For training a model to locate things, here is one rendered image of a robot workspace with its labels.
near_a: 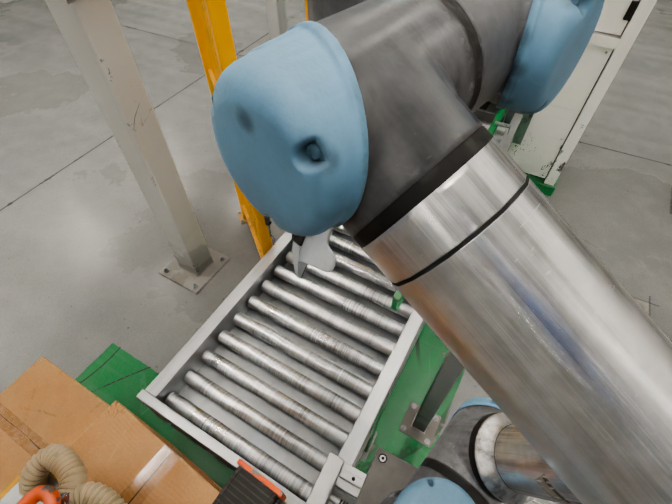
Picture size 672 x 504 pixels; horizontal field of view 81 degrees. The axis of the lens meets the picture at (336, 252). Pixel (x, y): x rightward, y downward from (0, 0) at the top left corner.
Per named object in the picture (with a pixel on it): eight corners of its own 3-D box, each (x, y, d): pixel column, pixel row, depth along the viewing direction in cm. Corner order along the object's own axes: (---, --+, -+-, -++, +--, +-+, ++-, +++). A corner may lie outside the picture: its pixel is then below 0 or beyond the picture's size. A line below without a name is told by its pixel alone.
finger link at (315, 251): (309, 303, 44) (344, 233, 40) (275, 273, 46) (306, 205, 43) (326, 299, 46) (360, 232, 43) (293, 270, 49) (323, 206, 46)
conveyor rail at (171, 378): (410, 112, 271) (414, 85, 256) (417, 114, 269) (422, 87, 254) (163, 408, 143) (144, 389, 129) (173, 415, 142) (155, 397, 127)
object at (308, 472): (417, 113, 269) (419, 101, 262) (505, 138, 250) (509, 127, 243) (173, 415, 141) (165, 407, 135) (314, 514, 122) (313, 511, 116)
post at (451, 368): (416, 413, 181) (475, 294, 104) (429, 420, 179) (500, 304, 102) (410, 426, 178) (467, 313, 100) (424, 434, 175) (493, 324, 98)
